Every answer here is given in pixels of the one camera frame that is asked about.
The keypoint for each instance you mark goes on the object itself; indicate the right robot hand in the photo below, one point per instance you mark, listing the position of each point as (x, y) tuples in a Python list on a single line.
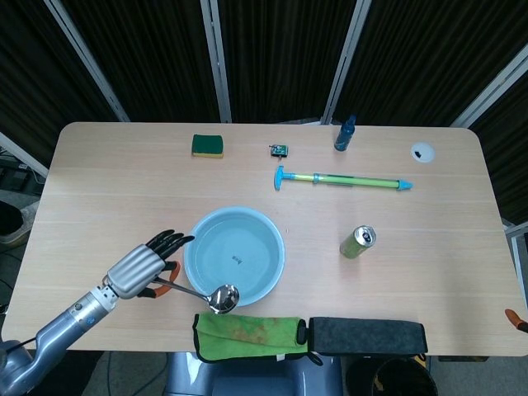
[(515, 318)]

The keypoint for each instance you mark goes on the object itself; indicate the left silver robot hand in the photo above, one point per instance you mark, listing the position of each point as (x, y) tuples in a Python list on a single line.
[(138, 270)]

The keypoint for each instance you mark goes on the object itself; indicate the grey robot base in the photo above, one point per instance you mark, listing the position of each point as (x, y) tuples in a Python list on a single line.
[(251, 375)]

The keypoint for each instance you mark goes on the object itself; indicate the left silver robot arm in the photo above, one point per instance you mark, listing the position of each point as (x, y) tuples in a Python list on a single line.
[(53, 336)]

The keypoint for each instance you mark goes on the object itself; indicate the light blue plastic basin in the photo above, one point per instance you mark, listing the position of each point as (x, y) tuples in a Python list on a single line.
[(239, 253)]

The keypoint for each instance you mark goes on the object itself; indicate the green and blue water pump toy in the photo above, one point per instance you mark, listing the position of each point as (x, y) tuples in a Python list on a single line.
[(342, 179)]

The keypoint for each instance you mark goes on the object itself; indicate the green microfiber cloth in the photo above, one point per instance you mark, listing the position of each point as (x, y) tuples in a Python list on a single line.
[(243, 336)]

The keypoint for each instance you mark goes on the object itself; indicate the black waste bin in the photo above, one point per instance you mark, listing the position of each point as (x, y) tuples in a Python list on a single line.
[(402, 377)]

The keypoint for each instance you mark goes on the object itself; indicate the round beige bin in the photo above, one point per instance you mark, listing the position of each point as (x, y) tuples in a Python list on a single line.
[(11, 224)]

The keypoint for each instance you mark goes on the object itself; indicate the green and yellow sponge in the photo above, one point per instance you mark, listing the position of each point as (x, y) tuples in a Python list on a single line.
[(208, 145)]

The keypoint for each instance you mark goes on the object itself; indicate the dark grey folded cloth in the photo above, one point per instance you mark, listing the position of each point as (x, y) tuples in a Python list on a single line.
[(367, 335)]

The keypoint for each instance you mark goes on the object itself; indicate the green drink can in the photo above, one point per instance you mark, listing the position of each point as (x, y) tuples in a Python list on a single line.
[(357, 242)]

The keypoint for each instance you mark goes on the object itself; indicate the blue spray bottle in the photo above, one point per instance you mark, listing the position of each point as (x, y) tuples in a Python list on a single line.
[(345, 135)]

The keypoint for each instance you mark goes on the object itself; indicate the grey partition frame post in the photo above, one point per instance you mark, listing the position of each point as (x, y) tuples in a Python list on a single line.
[(488, 95), (345, 62), (217, 62), (88, 57)]

